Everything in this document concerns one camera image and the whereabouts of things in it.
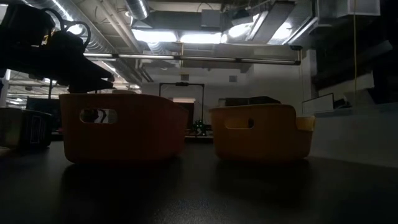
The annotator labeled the robot with green lights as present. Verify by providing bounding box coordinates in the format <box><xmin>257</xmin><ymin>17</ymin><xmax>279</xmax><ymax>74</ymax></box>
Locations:
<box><xmin>191</xmin><ymin>119</ymin><xmax>208</xmax><ymax>138</ymax></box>

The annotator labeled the clear grey plastic bin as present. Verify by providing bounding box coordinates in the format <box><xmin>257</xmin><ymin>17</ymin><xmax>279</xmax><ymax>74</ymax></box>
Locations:
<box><xmin>309</xmin><ymin>102</ymin><xmax>398</xmax><ymax>169</ymax></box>

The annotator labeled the white board panel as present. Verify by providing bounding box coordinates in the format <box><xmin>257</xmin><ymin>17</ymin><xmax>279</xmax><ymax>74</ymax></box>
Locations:
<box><xmin>302</xmin><ymin>92</ymin><xmax>335</xmax><ymax>116</ymax></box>

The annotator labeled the black rectangular stand frame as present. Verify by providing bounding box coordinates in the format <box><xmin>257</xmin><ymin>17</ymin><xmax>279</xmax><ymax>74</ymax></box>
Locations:
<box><xmin>159</xmin><ymin>82</ymin><xmax>205</xmax><ymax>138</ymax></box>

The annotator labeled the silver ventilation duct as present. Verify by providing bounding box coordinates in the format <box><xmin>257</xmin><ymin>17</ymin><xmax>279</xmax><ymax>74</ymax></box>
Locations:
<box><xmin>124</xmin><ymin>0</ymin><xmax>150</xmax><ymax>21</ymax></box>

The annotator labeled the yellow plastic tray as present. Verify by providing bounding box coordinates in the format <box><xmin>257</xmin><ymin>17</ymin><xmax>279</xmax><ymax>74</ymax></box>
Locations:
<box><xmin>208</xmin><ymin>103</ymin><xmax>316</xmax><ymax>162</ymax></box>

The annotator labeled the hanging yellow cable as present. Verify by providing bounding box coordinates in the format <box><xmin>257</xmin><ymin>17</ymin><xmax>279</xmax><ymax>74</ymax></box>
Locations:
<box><xmin>353</xmin><ymin>0</ymin><xmax>358</xmax><ymax>106</ymax></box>

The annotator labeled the long ceiling light tube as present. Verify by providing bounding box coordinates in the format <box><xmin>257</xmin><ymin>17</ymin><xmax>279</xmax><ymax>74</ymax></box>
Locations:
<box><xmin>83</xmin><ymin>52</ymin><xmax>302</xmax><ymax>66</ymax></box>

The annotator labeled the dark green spice bottle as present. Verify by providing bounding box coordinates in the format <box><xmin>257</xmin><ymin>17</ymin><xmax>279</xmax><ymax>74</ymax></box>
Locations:
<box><xmin>21</xmin><ymin>108</ymin><xmax>53</xmax><ymax>149</ymax></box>

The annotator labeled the red plastic tray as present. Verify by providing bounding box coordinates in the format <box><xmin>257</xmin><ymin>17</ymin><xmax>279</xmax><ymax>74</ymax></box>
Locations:
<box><xmin>58</xmin><ymin>92</ymin><xmax>190</xmax><ymax>165</ymax></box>

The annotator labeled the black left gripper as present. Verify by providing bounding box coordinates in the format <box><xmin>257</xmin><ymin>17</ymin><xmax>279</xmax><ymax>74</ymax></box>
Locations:
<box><xmin>0</xmin><ymin>2</ymin><xmax>114</xmax><ymax>94</ymax></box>

